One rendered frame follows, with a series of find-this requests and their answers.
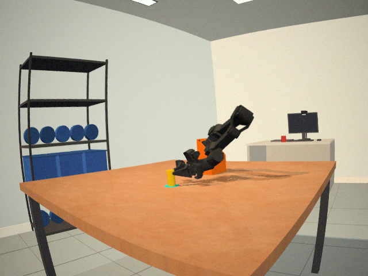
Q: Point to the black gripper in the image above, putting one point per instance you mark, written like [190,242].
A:
[188,170]

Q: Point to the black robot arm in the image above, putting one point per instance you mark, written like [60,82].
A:
[220,135]

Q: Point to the yellow cylinder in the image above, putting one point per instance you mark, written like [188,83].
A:
[170,177]

